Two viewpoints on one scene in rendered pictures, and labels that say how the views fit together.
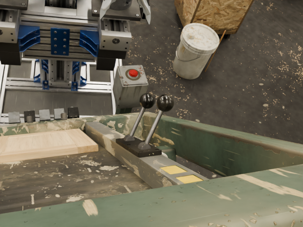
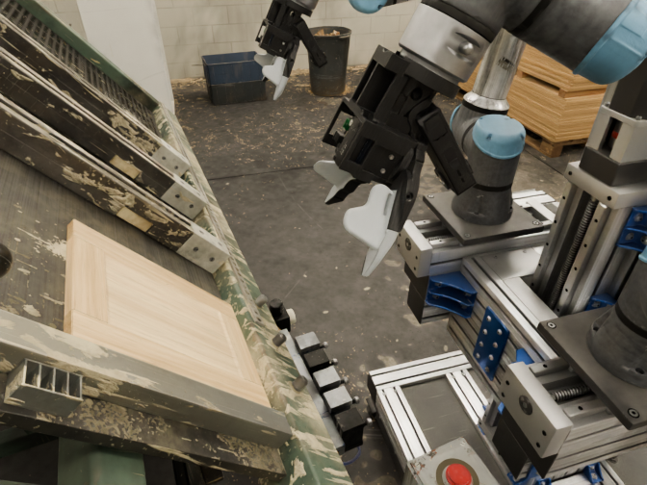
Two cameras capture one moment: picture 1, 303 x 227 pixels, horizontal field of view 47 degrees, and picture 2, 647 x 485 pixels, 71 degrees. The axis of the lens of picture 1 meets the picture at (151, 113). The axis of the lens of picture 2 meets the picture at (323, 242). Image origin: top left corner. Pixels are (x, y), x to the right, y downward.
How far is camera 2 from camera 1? 100 cm
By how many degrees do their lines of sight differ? 66
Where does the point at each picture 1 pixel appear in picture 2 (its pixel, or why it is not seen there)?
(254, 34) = not seen: outside the picture
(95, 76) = not seen: outside the picture
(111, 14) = (573, 355)
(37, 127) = (255, 346)
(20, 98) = (440, 400)
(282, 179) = not seen: outside the picture
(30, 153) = (71, 261)
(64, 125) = (270, 382)
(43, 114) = (326, 374)
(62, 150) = (70, 293)
